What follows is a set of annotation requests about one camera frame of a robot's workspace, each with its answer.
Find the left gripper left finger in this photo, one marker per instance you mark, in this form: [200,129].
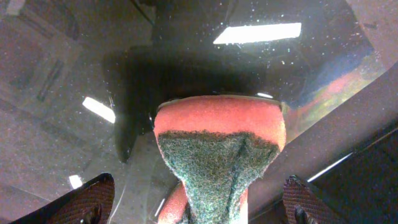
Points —
[89,204]

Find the orange sponge with dark scourer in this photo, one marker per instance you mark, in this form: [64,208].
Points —
[217,146]

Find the black plastic tray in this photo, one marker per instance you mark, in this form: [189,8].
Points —
[82,83]

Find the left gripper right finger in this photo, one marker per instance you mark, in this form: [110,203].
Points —
[305,203]

